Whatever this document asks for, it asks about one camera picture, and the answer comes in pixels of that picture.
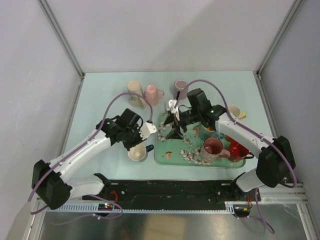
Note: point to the orange mug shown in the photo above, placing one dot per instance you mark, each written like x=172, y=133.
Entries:
x=228, y=138

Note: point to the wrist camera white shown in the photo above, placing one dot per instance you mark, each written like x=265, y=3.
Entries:
x=171, y=107
x=147, y=129

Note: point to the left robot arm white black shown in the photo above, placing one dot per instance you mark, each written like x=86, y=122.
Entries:
x=51, y=180

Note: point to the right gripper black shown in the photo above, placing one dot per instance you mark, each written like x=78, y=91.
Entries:
x=176, y=133

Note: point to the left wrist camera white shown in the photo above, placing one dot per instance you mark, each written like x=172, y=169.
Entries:
x=147, y=129

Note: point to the blue floral mug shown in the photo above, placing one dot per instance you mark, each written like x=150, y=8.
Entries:
x=207, y=132

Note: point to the grey cable duct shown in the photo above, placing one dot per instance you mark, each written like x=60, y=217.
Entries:
x=101, y=207

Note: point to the cream floral mug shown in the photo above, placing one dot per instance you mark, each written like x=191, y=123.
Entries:
x=135, y=86

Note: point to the light pink mug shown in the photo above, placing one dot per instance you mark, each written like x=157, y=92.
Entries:
x=153, y=94

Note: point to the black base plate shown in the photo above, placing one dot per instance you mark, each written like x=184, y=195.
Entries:
x=175, y=193

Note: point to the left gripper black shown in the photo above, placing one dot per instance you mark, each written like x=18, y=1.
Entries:
x=137, y=128

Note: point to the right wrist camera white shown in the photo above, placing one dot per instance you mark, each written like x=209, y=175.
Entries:
x=171, y=107

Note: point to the red mug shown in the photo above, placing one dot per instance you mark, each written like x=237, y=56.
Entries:
x=238, y=152

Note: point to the dark green mug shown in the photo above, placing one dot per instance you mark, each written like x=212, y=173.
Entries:
x=140, y=152

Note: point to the mauve mug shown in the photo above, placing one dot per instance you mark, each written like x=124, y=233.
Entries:
x=181, y=87

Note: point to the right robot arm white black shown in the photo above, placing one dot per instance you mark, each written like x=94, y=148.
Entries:
x=274, y=154

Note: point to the yellow mug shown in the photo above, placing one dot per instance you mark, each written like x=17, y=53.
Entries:
x=236, y=112

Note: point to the green floral tray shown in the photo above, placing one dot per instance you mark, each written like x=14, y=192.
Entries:
x=186, y=151

